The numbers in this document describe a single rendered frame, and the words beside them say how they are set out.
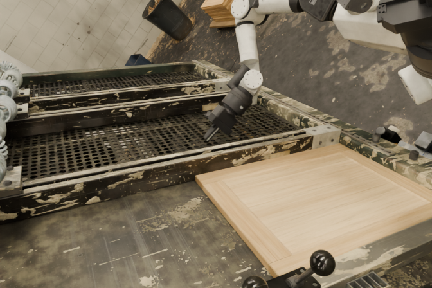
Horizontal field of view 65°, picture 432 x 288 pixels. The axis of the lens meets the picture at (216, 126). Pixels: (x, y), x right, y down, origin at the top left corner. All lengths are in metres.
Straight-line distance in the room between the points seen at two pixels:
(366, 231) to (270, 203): 0.23
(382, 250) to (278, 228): 0.21
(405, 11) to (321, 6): 0.59
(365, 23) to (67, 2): 5.39
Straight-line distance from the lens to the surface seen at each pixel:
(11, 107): 1.14
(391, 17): 0.48
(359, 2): 0.82
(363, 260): 0.76
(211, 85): 1.80
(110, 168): 0.95
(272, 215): 0.86
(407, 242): 0.85
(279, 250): 0.76
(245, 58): 1.20
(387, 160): 1.18
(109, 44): 6.09
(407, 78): 0.63
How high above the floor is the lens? 1.90
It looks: 34 degrees down
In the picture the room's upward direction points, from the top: 55 degrees counter-clockwise
